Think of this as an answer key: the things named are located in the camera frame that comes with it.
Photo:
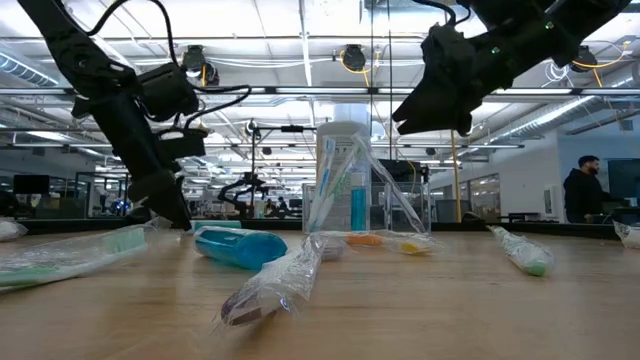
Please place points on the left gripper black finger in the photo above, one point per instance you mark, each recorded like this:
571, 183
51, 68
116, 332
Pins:
167, 200

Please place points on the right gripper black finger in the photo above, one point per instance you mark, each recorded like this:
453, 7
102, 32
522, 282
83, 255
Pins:
440, 122
417, 107

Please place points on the green toothbrush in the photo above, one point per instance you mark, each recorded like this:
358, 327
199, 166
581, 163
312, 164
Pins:
341, 184
530, 257
125, 240

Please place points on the orange toothbrush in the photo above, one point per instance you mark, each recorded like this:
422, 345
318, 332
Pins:
10, 231
365, 240
395, 192

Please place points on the blue toothbrush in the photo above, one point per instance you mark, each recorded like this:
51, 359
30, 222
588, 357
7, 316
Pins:
325, 185

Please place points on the purple toothbrush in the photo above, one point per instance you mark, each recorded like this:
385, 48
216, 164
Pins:
270, 285

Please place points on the white toothbrush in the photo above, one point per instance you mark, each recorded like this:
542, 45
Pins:
629, 235

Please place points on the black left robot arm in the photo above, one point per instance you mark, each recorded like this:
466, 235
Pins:
75, 55

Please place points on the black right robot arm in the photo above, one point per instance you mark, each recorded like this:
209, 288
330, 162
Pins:
540, 35

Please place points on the background black robot arm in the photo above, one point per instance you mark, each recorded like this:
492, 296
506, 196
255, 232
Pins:
250, 179

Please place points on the black equipment cabinet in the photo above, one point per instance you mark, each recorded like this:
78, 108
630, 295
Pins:
400, 170

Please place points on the clear bag with tubes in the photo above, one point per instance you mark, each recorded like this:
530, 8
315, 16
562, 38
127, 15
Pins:
422, 200

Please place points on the long ceiling light strip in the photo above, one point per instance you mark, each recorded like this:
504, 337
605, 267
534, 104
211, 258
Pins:
325, 90
280, 145

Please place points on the black computer monitor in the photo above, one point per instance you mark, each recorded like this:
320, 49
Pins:
31, 185

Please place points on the person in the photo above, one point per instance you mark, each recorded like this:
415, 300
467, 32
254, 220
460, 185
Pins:
582, 195

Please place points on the dark blue computer monitor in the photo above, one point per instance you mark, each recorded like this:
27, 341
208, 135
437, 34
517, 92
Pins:
625, 177

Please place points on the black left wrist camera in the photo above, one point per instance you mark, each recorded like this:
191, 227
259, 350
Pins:
182, 145

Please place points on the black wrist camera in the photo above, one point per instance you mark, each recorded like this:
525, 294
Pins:
442, 47
182, 145

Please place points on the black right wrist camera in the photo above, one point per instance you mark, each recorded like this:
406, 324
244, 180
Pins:
442, 47

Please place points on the black background camera gantry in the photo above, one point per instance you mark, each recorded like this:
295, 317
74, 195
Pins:
253, 165

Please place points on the black aluminium table frame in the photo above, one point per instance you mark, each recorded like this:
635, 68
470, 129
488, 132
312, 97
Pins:
550, 229

